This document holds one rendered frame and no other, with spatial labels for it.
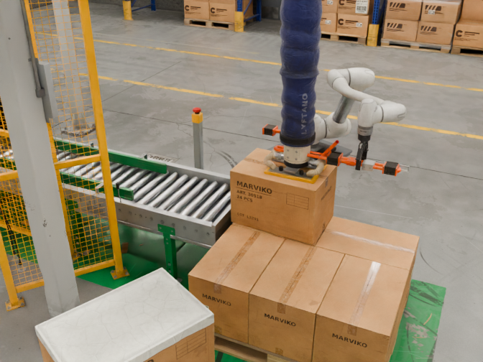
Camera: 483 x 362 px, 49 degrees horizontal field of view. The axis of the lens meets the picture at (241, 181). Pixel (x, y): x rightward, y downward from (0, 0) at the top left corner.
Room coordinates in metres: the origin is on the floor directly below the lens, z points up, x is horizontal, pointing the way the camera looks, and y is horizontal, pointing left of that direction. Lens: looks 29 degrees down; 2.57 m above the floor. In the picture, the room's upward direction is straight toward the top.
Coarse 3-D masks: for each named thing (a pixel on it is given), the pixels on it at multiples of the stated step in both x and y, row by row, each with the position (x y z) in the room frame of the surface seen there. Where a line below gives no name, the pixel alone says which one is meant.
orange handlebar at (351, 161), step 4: (276, 132) 3.45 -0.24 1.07; (276, 148) 3.15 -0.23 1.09; (280, 148) 3.18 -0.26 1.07; (312, 152) 3.08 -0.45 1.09; (316, 152) 3.08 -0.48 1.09; (308, 156) 3.05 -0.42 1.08; (312, 156) 3.04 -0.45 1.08; (316, 156) 3.03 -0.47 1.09; (320, 156) 3.02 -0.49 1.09; (340, 160) 2.96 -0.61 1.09; (344, 160) 2.95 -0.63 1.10; (348, 160) 2.94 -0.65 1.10; (352, 160) 2.94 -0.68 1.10; (348, 164) 2.94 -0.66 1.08; (352, 164) 2.93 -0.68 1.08; (376, 164) 2.90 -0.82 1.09; (380, 164) 2.89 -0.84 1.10; (376, 168) 2.86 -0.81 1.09; (380, 168) 2.85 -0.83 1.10; (400, 168) 2.84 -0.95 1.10
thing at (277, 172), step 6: (276, 168) 3.09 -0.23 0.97; (282, 168) 3.05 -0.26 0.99; (270, 174) 3.04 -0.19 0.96; (276, 174) 3.02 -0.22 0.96; (282, 174) 3.02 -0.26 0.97; (288, 174) 3.01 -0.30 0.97; (294, 174) 3.00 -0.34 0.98; (300, 174) 2.99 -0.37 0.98; (300, 180) 2.95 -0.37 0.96; (306, 180) 2.93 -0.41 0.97; (312, 180) 2.92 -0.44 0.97
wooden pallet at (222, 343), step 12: (216, 336) 2.55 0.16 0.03; (396, 336) 2.49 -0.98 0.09; (216, 348) 2.46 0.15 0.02; (228, 348) 2.45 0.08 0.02; (240, 348) 2.45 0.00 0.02; (252, 348) 2.36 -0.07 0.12; (252, 360) 2.36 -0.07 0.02; (264, 360) 2.36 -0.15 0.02; (276, 360) 2.29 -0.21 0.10; (288, 360) 2.26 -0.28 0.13
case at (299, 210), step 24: (240, 168) 3.14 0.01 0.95; (264, 168) 3.14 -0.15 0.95; (336, 168) 3.17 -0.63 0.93; (240, 192) 3.07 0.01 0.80; (264, 192) 2.99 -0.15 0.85; (288, 192) 2.91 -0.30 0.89; (312, 192) 2.84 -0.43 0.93; (240, 216) 3.07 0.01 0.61; (264, 216) 2.99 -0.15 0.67; (288, 216) 2.91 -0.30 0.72; (312, 216) 2.83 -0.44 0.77; (312, 240) 2.83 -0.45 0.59
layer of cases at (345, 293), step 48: (240, 240) 2.89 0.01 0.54; (288, 240) 2.89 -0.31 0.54; (336, 240) 2.89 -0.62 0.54; (384, 240) 2.89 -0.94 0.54; (192, 288) 2.53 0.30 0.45; (240, 288) 2.41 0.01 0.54; (288, 288) 2.41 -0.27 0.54; (336, 288) 2.41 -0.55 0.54; (384, 288) 2.41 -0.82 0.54; (240, 336) 2.39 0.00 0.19; (288, 336) 2.26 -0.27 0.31; (336, 336) 2.15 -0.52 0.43; (384, 336) 2.05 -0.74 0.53
